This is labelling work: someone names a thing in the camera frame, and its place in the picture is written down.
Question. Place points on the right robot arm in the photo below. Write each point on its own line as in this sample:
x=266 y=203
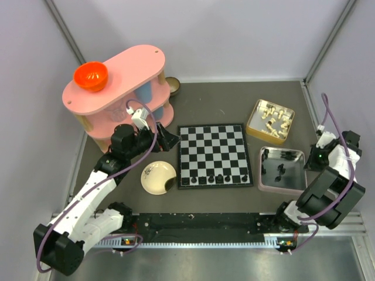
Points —
x=334 y=193

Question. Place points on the cream plate with flower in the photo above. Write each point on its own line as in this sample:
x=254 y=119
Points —
x=158 y=178

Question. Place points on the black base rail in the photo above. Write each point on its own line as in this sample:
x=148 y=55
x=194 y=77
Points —
x=194 y=228

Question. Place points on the blue cup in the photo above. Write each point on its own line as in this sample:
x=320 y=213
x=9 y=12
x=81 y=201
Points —
x=144 y=93
x=158 y=113

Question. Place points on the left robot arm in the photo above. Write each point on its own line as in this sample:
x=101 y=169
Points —
x=63 y=243

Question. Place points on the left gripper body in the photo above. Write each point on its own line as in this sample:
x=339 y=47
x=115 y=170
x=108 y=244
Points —
x=144 y=140

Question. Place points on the lower blue cup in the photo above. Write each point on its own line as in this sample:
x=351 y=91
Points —
x=158 y=113

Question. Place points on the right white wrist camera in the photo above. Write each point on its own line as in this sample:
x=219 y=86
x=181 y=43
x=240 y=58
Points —
x=325 y=137

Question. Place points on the yellow tin box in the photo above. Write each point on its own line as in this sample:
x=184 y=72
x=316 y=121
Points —
x=255 y=123

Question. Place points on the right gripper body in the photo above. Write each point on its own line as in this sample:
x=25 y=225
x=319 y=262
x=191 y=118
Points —
x=318 y=158

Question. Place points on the pink tin box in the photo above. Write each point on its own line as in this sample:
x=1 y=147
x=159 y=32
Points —
x=294 y=186

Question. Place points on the black chess pieces heap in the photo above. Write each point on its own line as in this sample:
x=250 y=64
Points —
x=277 y=165

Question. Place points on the orange bowl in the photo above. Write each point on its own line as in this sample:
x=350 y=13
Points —
x=91 y=76

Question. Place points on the clear drinking glass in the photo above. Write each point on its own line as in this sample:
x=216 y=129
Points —
x=117 y=111

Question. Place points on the brown ceramic bowl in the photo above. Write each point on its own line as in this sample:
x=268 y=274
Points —
x=174 y=85

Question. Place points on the white chess pieces heap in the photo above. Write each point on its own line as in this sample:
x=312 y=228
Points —
x=277 y=122

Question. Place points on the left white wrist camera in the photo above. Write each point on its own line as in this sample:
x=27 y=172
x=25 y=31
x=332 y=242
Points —
x=138 y=117

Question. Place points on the pink wooden shelf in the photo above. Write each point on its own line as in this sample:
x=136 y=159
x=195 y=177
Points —
x=127 y=71

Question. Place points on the black white chessboard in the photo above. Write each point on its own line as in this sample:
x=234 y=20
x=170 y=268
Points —
x=214 y=149

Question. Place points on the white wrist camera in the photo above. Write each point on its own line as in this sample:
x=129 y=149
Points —
x=325 y=137
x=138 y=117

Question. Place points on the upper blue cup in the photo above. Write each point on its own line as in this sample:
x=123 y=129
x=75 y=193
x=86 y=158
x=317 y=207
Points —
x=144 y=93

